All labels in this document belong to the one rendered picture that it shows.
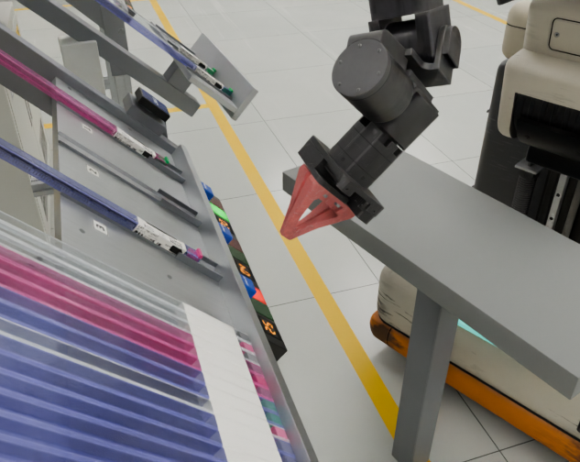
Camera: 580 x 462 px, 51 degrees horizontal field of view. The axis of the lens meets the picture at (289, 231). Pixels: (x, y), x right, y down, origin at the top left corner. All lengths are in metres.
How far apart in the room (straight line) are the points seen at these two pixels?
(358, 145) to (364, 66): 0.09
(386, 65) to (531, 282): 0.45
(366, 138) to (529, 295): 0.37
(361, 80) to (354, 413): 1.02
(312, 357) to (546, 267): 0.78
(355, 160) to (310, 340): 1.04
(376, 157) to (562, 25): 0.55
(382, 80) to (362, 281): 1.29
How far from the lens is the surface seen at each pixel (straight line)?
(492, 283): 0.88
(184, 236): 0.69
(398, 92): 0.57
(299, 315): 1.68
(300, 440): 0.50
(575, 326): 0.86
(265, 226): 2.02
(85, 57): 1.13
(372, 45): 0.57
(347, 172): 0.62
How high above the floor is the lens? 1.13
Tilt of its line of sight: 35 degrees down
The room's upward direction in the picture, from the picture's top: straight up
